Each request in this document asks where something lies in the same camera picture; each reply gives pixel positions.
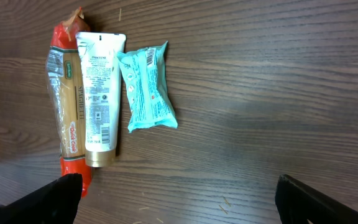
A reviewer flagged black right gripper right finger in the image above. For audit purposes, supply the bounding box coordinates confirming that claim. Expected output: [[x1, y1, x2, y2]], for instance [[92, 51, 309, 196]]
[[275, 174, 358, 224]]

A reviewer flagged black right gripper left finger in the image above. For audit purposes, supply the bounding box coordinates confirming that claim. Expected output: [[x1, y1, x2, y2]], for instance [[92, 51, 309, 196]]
[[0, 173, 83, 224]]

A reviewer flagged teal wet wipes packet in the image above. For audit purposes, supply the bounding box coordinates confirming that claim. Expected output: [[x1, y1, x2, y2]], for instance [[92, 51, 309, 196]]
[[117, 43, 178, 133]]

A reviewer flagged orange spaghetti packet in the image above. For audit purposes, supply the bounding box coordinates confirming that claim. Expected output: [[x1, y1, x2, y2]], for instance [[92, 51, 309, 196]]
[[45, 7, 92, 197]]

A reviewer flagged white Pantene tube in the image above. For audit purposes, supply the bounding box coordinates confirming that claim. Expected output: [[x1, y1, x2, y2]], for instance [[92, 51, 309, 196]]
[[76, 32, 126, 167]]

